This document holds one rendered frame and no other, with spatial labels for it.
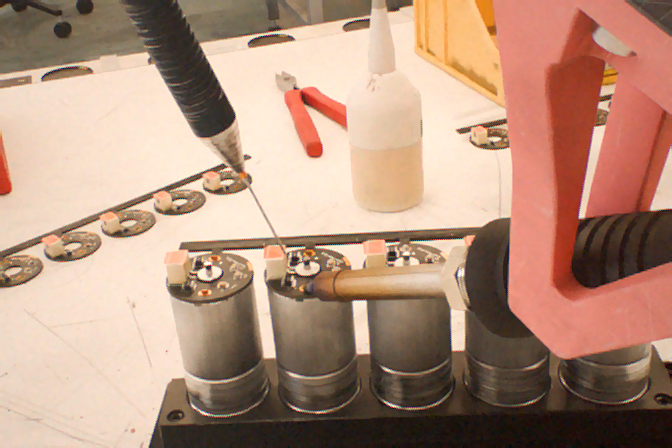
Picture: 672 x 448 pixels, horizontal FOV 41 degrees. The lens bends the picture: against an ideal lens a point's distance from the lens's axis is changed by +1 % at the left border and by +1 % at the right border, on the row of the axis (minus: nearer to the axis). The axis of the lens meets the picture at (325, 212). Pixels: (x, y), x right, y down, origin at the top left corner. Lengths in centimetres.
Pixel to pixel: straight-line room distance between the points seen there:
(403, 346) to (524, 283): 9
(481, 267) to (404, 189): 23
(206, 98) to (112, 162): 30
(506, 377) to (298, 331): 6
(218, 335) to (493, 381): 8
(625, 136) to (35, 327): 26
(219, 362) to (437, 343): 6
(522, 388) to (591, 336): 11
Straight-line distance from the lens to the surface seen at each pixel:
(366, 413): 27
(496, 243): 18
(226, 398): 27
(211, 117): 20
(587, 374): 27
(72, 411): 32
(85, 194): 47
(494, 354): 26
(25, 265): 41
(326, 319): 25
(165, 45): 20
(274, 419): 27
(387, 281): 21
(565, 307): 16
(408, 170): 40
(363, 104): 39
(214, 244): 27
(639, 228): 16
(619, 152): 17
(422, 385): 26
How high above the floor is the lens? 95
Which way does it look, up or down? 28 degrees down
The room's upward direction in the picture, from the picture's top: 5 degrees counter-clockwise
